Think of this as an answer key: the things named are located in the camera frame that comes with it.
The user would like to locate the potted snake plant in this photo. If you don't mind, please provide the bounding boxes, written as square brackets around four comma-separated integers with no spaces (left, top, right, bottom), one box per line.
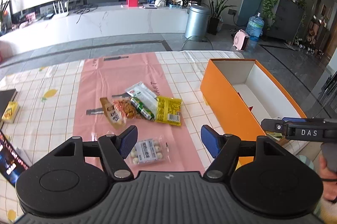
[206,0,236,35]

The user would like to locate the brown nut snack packet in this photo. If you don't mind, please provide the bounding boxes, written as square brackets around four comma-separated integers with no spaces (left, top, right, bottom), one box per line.
[99,97,142,129]

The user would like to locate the white tv console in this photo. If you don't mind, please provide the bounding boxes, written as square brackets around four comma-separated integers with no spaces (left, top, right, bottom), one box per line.
[1,6,188,58]

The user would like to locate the clear packet white candies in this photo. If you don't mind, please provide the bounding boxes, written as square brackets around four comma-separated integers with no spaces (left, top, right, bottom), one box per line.
[127,136,171,165]

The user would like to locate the dark cabinet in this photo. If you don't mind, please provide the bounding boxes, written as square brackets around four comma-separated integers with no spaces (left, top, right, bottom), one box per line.
[266,0,304,42]

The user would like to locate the green white snack packet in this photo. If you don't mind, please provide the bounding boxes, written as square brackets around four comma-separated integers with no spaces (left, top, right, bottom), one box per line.
[125,81,158,121]

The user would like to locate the person right hand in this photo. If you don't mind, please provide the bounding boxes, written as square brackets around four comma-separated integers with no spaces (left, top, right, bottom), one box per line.
[319,155,337,202]

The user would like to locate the white wifi router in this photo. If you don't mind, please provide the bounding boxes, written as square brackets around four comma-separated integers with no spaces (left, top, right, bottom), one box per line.
[52,0,69,18]

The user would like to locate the yellow snack packet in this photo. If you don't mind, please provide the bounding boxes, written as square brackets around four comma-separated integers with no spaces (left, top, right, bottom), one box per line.
[155,96,182,126]

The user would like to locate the blue water jug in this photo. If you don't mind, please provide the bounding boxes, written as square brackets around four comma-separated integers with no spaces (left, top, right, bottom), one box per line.
[246,12,265,41]

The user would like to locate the red box on console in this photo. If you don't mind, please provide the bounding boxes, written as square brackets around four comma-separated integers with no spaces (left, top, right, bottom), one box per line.
[126,0,139,8]

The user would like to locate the orange white storage box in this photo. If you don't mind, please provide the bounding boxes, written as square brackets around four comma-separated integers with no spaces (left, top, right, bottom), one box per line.
[200,58,308,166]

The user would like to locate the yellow book on table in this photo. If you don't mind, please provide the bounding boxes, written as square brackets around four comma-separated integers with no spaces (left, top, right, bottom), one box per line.
[1,101,19,123]

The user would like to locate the smartphone on stand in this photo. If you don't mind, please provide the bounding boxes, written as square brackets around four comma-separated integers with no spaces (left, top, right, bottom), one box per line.
[0,131,29,187]

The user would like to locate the red white snack bag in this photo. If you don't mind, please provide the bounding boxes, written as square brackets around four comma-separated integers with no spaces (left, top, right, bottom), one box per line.
[237,92,254,111]

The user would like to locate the silver trash can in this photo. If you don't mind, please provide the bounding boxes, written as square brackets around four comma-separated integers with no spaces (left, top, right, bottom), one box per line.
[185,5,211,39]

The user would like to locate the green plant on console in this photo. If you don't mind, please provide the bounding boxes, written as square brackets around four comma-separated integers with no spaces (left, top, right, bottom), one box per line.
[0,0,13,36]

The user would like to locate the pink table mat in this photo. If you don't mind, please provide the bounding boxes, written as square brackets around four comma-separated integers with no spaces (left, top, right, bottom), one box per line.
[73,53,205,174]

